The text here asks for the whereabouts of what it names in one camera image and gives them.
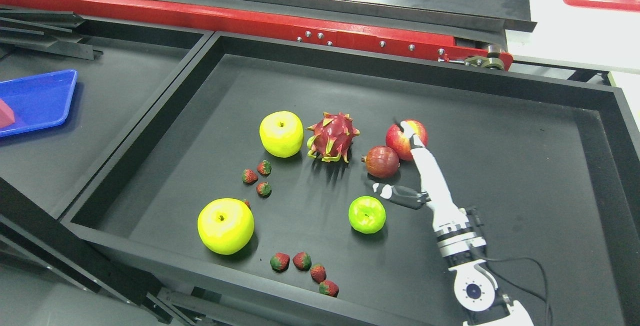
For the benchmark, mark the pink dragon fruit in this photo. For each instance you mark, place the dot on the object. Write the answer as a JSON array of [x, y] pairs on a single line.
[[332, 137]]

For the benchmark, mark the red apple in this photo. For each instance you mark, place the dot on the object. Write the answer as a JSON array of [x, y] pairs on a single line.
[[400, 144]]

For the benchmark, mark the yellow apple upper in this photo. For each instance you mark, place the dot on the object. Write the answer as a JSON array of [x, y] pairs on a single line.
[[281, 133]]

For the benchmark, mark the red conveyor frame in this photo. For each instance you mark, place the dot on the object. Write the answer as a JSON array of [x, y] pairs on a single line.
[[398, 42]]

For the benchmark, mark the yellow apple lower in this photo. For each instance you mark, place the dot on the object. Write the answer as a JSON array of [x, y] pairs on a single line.
[[225, 225]]

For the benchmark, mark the strawberry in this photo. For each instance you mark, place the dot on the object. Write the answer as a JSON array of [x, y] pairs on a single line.
[[318, 273], [302, 261], [249, 177], [280, 262], [264, 168], [263, 189], [329, 288]]

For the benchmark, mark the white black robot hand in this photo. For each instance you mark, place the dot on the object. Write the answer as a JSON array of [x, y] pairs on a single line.
[[434, 192]]

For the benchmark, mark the black metal shelf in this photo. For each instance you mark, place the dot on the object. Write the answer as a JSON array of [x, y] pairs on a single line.
[[165, 120]]

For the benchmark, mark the red pomegranate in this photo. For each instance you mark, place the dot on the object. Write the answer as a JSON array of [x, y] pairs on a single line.
[[381, 161]]

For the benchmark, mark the blue plastic tray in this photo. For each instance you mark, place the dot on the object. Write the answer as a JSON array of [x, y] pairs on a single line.
[[39, 101]]

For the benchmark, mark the green apple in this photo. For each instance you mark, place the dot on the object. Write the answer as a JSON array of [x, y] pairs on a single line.
[[367, 215]]

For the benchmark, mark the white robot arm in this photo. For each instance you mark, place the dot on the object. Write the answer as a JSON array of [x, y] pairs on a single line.
[[475, 287]]

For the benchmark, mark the yellow apple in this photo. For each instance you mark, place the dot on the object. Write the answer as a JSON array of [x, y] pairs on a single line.
[[281, 133], [225, 225]]

